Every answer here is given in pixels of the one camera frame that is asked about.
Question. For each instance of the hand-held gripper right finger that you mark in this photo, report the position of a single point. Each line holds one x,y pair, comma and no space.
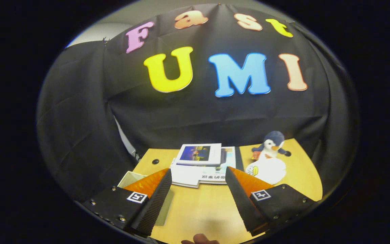
244,210

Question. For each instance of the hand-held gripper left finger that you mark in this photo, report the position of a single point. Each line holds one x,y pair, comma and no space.
154,210

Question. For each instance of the beige fabric storage box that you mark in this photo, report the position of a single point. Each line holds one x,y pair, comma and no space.
132,177

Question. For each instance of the white plush toy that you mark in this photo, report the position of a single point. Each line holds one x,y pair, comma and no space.
269,169

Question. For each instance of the large white book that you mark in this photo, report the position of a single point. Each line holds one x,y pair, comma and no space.
195,176

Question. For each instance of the blue picture cover book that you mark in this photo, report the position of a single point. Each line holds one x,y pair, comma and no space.
198,153

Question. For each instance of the penguin plush toy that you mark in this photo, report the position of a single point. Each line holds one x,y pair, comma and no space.
273,139

